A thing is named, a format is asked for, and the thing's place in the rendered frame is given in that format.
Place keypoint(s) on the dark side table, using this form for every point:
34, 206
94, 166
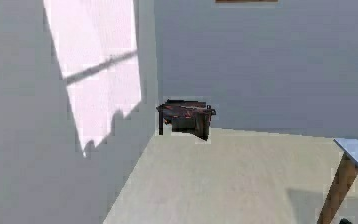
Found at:
187, 115

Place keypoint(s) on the black object on floor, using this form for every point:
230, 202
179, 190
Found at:
345, 221

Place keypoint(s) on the grey table with wooden legs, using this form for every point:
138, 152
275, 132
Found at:
345, 180

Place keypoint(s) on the brown framed wall picture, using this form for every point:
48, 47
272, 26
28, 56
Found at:
246, 1

